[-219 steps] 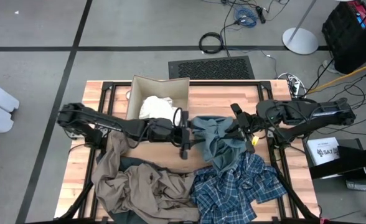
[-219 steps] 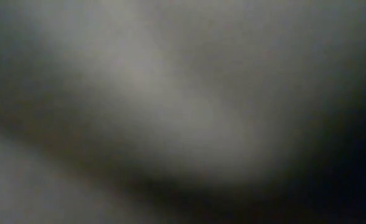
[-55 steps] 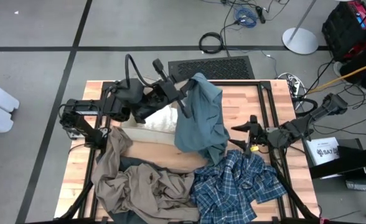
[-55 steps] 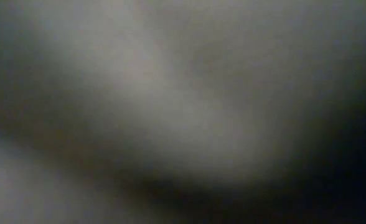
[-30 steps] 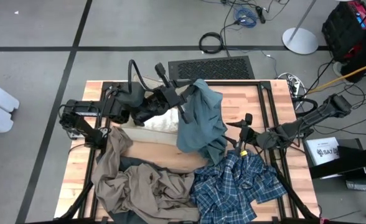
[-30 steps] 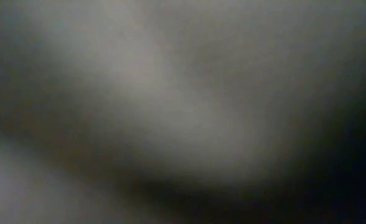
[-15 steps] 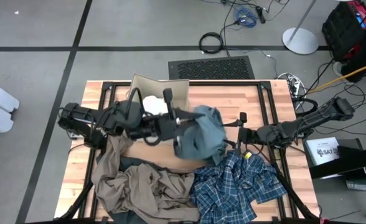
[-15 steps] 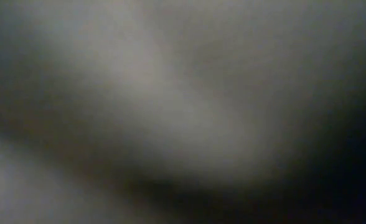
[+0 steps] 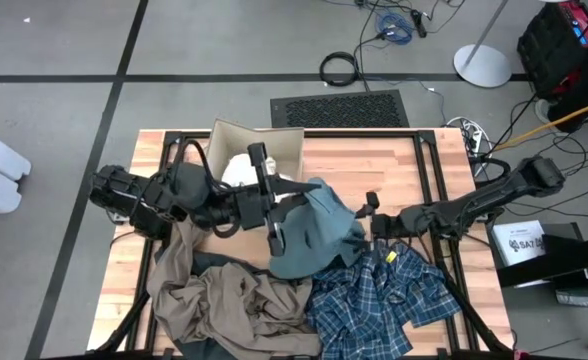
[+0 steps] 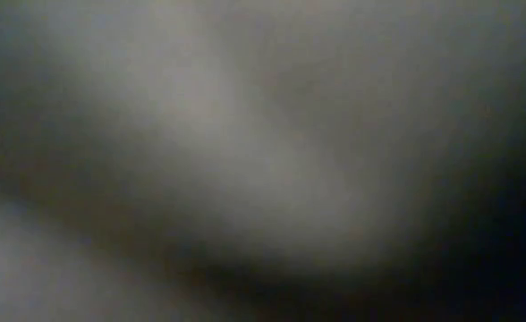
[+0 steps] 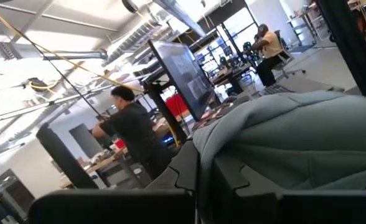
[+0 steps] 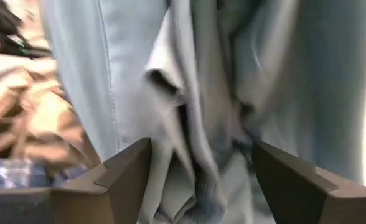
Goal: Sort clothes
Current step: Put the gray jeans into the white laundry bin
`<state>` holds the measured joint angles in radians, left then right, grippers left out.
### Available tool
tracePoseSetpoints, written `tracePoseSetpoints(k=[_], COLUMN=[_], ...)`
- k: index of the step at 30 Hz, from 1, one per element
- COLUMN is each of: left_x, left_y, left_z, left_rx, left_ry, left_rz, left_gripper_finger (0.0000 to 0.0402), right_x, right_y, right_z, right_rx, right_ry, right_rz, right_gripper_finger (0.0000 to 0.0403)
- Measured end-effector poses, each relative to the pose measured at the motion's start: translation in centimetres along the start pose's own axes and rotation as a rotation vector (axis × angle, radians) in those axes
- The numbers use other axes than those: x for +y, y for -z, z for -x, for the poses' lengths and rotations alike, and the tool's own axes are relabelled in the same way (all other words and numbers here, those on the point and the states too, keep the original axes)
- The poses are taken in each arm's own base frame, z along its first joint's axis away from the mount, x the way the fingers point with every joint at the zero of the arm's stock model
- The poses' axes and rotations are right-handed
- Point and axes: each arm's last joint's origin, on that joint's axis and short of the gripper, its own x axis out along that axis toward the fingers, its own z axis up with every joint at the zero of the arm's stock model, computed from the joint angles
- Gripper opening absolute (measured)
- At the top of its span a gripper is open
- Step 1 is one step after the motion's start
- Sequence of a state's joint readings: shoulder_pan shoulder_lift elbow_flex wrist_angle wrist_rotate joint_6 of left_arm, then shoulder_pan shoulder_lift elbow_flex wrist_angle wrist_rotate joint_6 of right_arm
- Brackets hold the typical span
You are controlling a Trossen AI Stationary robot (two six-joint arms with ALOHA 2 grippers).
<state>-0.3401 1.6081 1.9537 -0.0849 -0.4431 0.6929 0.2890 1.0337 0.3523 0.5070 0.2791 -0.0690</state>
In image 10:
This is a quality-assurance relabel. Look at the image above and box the white mesh garment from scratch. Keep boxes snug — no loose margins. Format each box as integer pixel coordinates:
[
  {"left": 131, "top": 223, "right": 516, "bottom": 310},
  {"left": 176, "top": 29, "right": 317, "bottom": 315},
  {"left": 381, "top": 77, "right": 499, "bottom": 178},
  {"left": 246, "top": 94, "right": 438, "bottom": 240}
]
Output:
[{"left": 0, "top": 0, "right": 526, "bottom": 322}]

